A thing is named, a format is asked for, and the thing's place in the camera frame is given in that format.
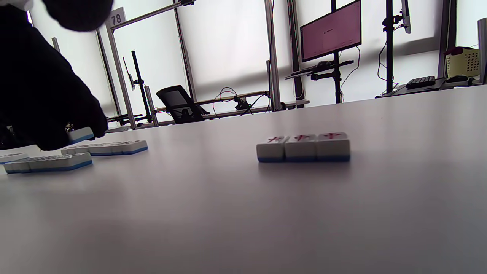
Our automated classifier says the six-bamboo mahjong tile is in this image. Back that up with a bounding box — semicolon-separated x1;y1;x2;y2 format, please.
21;158;44;173

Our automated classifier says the yellow plastic basket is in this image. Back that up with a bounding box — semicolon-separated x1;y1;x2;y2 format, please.
444;46;481;78

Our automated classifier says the nine-bamboo mahjong tile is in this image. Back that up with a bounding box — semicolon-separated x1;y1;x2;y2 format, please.
68;127;94;144

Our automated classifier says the red-symbol mahjong tile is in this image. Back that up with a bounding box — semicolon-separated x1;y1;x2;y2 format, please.
316;132;350;162
256;136;288;163
285;134;318;162

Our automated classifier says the black mesh office chair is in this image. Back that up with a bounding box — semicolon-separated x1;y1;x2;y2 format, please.
156;85;210;124

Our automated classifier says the nine-circle mahjong tile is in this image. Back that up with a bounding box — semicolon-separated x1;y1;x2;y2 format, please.
121;140;148;155

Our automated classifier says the black monitor stand with tray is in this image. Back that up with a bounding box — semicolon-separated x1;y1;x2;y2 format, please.
285;0;355;104
107;50;158;127
375;0;481;99

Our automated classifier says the black keyboard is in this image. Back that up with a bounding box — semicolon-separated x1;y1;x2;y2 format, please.
406;76;436;90

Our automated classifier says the grey-backed monitor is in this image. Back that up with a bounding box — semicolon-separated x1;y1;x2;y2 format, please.
401;0;412;34

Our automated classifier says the monitor with pink screen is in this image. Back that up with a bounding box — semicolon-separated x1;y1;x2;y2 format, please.
300;0;362;62

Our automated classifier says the seven-bamboo mahjong tile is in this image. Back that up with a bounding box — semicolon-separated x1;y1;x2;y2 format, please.
38;155;63;172

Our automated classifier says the eight-circle mahjong tile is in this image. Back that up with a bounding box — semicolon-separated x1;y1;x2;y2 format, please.
110;141;128;156

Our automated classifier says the person's right hand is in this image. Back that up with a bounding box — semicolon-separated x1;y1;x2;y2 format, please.
41;0;115;32

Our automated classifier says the eight-bamboo mahjong tile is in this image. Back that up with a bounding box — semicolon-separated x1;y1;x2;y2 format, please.
57;152;93;170

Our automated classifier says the person's left hand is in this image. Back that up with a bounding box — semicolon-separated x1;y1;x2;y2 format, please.
0;4;109;151

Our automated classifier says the white standing desk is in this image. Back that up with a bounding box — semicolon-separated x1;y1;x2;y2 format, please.
107;100;310;132

